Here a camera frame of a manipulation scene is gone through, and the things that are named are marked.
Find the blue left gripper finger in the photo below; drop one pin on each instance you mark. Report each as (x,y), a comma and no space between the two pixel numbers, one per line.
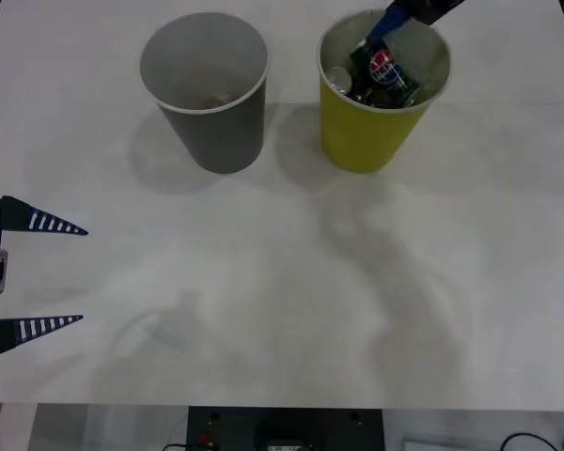
(16,216)
(4,336)

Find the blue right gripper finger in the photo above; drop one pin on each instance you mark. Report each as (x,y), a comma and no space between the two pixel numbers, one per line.
(434,9)
(391,16)

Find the silver-topped drink can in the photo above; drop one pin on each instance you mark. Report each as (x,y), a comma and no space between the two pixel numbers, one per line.
(339,79)

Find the dark drink can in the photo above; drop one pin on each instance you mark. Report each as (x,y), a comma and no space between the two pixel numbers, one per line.
(380,98)

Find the yellow-green plastic waste bin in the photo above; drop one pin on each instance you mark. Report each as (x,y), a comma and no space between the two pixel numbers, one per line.
(362,136)

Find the grey plastic waste bin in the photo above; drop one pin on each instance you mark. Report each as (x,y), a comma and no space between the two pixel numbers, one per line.
(216,136)

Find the black robot torso base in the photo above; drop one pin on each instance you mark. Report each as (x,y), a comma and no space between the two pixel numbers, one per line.
(235,430)

